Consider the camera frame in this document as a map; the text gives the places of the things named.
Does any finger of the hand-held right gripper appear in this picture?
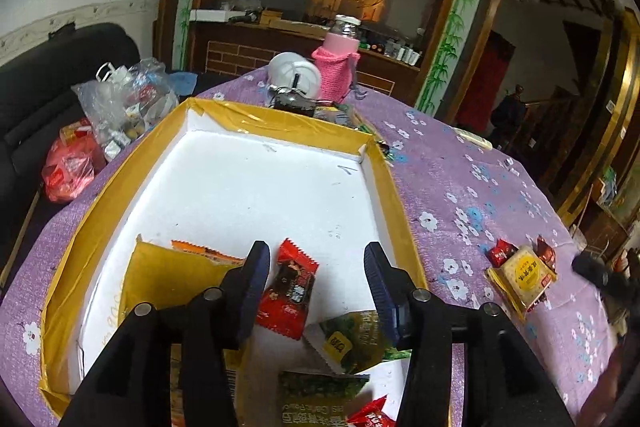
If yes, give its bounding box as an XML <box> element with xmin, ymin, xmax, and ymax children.
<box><xmin>571</xmin><ymin>252</ymin><xmax>640</xmax><ymax>308</ymax></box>

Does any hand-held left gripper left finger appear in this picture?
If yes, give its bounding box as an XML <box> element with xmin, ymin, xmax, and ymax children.
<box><xmin>59</xmin><ymin>241</ymin><xmax>272</xmax><ymax>427</ymax></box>

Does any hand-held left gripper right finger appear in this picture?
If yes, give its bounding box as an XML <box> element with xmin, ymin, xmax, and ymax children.
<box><xmin>363</xmin><ymin>241</ymin><xmax>576</xmax><ymax>427</ymax></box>

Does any red black snack packet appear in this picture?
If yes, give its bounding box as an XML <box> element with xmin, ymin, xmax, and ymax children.
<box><xmin>484</xmin><ymin>238</ymin><xmax>520</xmax><ymax>268</ymax></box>
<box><xmin>256</xmin><ymin>238</ymin><xmax>320</xmax><ymax>342</ymax></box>
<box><xmin>346</xmin><ymin>396</ymin><xmax>388</xmax><ymax>427</ymax></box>

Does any green pea snack packet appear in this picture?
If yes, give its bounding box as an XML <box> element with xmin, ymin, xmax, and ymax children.
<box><xmin>277</xmin><ymin>371</ymin><xmax>371</xmax><ymax>427</ymax></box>
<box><xmin>305</xmin><ymin>309</ymin><xmax>413</xmax><ymax>375</ymax></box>

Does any orange cracker packet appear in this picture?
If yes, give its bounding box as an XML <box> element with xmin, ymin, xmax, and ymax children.
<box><xmin>170</xmin><ymin>239</ymin><xmax>248</xmax><ymax>427</ymax></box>

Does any yellow cracker packet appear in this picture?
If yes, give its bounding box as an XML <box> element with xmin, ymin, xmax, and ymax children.
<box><xmin>486</xmin><ymin>244</ymin><xmax>558</xmax><ymax>320</ymax></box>

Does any large plain yellow packet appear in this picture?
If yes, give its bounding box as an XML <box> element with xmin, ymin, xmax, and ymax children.
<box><xmin>117</xmin><ymin>234</ymin><xmax>246</xmax><ymax>333</ymax></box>

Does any yellow box with white inside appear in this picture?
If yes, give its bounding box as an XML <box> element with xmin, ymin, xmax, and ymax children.
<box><xmin>39</xmin><ymin>97</ymin><xmax>453</xmax><ymax>427</ymax></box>

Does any purple floral tablecloth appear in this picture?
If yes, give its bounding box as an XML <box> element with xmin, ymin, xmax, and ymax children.
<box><xmin>0</xmin><ymin>67</ymin><xmax>626</xmax><ymax>427</ymax></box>

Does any cream flat packet far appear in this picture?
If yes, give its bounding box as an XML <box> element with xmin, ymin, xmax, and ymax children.
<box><xmin>454</xmin><ymin>130</ymin><xmax>493</xmax><ymax>151</ymax></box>

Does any small black device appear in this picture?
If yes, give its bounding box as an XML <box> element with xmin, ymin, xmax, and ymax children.
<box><xmin>272</xmin><ymin>89</ymin><xmax>317</xmax><ymax>118</ymax></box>

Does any red plastic bag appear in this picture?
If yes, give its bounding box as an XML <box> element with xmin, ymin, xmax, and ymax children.
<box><xmin>41</xmin><ymin>119</ymin><xmax>106</xmax><ymax>204</ymax></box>

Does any clear plastic bag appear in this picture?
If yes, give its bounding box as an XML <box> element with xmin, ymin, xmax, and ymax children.
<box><xmin>72</xmin><ymin>58</ymin><xmax>180</xmax><ymax>162</ymax></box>

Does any bottle with pink knit sleeve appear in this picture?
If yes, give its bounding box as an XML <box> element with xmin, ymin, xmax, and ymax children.
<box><xmin>312</xmin><ymin>14</ymin><xmax>362</xmax><ymax>104</ymax></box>

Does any wooden counter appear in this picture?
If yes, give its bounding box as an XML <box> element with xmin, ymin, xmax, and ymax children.
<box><xmin>190</xmin><ymin>19</ymin><xmax>421</xmax><ymax>98</ymax></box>

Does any white flat box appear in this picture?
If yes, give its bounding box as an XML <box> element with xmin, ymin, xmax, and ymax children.
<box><xmin>189</xmin><ymin>8</ymin><xmax>236</xmax><ymax>24</ymax></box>

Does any black sofa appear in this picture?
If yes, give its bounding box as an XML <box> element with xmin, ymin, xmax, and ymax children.
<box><xmin>0</xmin><ymin>23</ymin><xmax>156</xmax><ymax>258</ymax></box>

